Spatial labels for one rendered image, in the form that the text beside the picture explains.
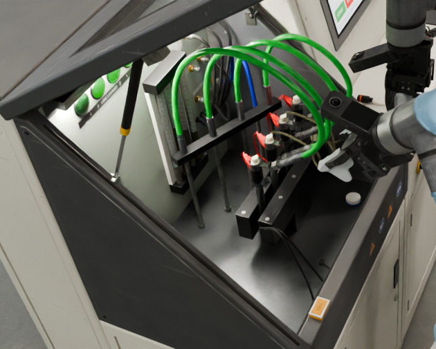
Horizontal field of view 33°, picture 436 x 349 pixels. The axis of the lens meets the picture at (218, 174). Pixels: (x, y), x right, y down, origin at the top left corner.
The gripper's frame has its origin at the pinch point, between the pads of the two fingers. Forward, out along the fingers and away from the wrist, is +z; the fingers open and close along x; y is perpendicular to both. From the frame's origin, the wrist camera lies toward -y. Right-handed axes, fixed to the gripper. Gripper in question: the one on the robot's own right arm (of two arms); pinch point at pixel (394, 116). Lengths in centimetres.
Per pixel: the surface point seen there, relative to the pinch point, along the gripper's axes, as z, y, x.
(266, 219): 25.5, -25.9, -15.9
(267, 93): 9.8, -36.6, 11.3
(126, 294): 27, -47, -47
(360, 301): 48, -3, -15
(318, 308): 27.5, -5.2, -34.5
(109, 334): 49, -59, -47
